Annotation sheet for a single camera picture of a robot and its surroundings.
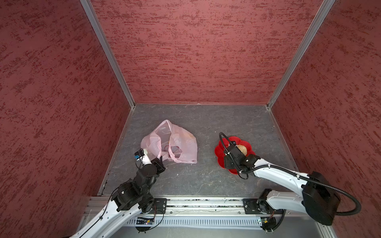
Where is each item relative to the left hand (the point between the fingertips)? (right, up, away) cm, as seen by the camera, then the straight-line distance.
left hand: (163, 159), depth 76 cm
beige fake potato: (+46, +3, +14) cm, 48 cm away
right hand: (+37, -5, +10) cm, 38 cm away
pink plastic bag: (+3, +8, +5) cm, 10 cm away
